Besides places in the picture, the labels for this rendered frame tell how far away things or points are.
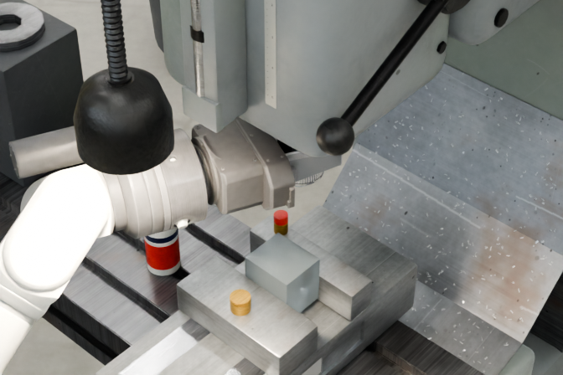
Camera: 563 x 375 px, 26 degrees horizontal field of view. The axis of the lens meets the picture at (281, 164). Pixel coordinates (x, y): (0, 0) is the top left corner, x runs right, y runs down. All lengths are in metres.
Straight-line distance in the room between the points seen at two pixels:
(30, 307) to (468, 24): 0.45
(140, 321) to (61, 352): 1.23
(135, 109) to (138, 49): 2.57
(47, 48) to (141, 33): 1.98
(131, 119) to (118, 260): 0.64
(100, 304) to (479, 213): 0.47
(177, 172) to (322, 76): 0.19
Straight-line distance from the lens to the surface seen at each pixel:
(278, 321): 1.26
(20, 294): 1.06
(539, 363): 1.66
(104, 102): 0.86
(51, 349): 2.65
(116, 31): 0.85
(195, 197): 1.09
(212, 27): 0.95
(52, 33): 1.54
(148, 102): 0.87
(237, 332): 1.26
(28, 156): 1.09
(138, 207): 1.08
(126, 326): 1.41
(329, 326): 1.31
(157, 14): 3.34
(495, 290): 1.49
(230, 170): 1.09
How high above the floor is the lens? 1.98
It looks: 41 degrees down
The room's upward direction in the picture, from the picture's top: straight up
